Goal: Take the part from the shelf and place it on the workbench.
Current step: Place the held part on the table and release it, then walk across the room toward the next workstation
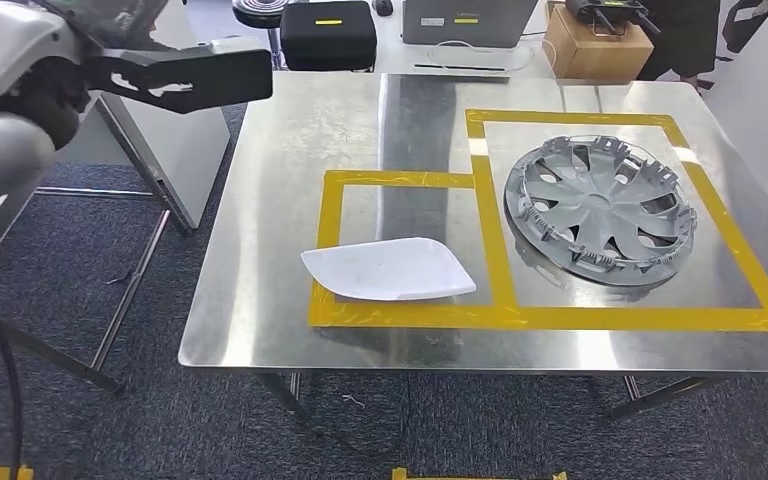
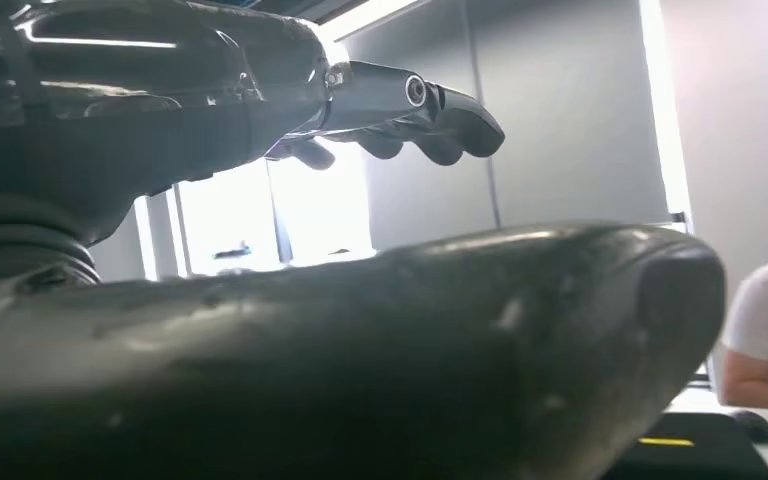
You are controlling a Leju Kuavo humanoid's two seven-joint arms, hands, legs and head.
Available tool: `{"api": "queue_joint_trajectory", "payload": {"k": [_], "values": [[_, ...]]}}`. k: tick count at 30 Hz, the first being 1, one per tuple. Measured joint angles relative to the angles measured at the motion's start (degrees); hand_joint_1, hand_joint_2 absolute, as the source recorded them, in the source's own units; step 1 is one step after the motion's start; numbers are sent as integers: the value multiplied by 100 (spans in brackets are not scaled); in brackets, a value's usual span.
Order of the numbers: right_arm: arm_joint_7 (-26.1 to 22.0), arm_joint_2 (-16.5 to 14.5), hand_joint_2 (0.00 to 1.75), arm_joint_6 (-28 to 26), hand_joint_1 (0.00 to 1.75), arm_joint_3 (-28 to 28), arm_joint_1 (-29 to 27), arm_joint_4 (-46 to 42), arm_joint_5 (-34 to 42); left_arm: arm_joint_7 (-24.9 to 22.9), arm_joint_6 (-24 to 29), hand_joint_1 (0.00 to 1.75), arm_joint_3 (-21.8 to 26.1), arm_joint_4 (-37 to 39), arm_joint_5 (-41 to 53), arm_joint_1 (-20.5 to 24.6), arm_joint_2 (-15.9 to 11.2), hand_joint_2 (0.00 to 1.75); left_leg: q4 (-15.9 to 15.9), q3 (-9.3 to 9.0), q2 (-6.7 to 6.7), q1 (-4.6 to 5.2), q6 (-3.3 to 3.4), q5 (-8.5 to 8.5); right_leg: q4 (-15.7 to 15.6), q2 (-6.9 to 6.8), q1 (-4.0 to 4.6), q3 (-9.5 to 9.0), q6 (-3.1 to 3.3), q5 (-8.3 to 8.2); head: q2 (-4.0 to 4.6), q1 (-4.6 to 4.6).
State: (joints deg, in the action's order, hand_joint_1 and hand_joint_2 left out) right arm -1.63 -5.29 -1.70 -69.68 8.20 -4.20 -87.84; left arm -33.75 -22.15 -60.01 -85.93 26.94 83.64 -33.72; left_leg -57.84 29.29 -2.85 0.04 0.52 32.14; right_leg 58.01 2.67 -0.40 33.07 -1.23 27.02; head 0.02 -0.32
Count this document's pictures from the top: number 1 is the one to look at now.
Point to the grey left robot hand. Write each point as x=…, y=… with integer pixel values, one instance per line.
x=126, y=23

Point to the white curved plastic part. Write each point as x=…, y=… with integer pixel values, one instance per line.
x=390, y=272

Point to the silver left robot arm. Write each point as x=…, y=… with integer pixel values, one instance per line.
x=0, y=99

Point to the steel workbench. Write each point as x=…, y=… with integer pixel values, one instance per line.
x=278, y=166
x=126, y=298

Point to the black round stool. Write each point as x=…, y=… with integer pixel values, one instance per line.
x=258, y=13

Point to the black hard case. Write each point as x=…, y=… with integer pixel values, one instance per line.
x=328, y=40

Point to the black computer mouse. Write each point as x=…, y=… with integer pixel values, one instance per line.
x=382, y=6

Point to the small yellow tape square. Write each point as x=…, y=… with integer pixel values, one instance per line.
x=328, y=218

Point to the small white thread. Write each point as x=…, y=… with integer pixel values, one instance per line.
x=353, y=401

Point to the brown cardboard box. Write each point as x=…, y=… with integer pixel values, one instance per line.
x=596, y=53

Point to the grey plastic wheel hubcap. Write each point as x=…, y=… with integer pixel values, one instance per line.
x=596, y=212

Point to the person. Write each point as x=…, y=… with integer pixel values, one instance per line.
x=682, y=40

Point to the large yellow tape square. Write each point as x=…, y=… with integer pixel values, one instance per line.
x=622, y=318

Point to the white panel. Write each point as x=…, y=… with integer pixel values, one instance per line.
x=755, y=112

